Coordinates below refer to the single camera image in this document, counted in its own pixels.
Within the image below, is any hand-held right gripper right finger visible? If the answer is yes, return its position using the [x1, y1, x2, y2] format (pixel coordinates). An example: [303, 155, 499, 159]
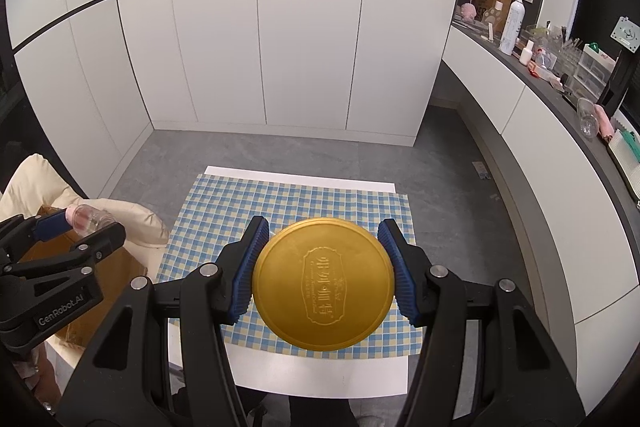
[377, 218, 586, 427]

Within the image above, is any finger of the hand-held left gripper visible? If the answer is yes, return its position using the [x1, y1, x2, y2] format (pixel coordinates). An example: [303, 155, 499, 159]
[0, 208, 71, 260]
[0, 223, 127, 298]

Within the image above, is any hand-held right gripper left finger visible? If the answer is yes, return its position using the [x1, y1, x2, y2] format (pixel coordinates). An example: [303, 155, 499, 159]
[60, 216, 271, 427]

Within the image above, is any clear bottle with pink cap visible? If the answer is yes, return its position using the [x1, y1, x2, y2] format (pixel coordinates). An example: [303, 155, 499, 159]
[65, 203, 118, 238]

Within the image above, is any brown cardboard box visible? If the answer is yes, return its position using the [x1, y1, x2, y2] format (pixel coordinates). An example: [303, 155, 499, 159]
[17, 205, 151, 344]

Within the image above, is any round gold tin lid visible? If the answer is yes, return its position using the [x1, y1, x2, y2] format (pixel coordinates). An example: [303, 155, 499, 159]
[252, 217, 397, 350]

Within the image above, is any person's left hand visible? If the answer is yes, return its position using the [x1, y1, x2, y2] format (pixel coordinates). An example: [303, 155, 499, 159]
[17, 342, 63, 414]

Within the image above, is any cream padded armchair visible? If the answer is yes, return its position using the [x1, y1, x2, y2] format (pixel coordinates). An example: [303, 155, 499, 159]
[0, 154, 172, 373]

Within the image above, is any blue yellow checkered tablecloth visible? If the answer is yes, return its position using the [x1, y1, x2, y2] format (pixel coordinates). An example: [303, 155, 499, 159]
[156, 173, 432, 357]

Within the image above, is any white table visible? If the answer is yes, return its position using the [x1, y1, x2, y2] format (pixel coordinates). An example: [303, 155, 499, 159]
[165, 165, 408, 397]

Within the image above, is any person's right leg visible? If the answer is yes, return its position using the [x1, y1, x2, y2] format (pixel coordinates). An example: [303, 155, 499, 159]
[290, 394, 358, 427]

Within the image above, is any white curved counter cabinet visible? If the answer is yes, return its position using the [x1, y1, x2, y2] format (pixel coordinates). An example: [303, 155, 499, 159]
[440, 19, 640, 413]

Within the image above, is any clear plastic bottle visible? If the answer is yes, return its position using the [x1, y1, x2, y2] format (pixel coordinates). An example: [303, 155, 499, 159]
[576, 98, 601, 140]

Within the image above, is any pink soft pouch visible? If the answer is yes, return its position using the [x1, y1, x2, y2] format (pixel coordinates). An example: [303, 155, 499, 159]
[592, 104, 617, 142]

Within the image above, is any white spray can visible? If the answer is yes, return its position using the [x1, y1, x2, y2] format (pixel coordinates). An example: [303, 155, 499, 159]
[499, 0, 526, 56]

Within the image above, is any clear drawer organizer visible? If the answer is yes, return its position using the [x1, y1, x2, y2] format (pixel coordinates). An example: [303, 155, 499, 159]
[570, 44, 617, 96]

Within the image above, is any cardboard box on shelf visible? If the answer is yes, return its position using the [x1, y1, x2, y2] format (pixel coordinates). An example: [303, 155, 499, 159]
[475, 0, 516, 25]

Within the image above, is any black stand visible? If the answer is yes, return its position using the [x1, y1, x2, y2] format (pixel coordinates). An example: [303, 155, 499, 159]
[597, 49, 640, 112]

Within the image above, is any square metal plate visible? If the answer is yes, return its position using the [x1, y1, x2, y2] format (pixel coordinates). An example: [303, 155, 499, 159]
[611, 17, 640, 48]

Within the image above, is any white wall cabinet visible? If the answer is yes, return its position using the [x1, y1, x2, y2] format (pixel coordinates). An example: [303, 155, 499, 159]
[5, 0, 471, 148]

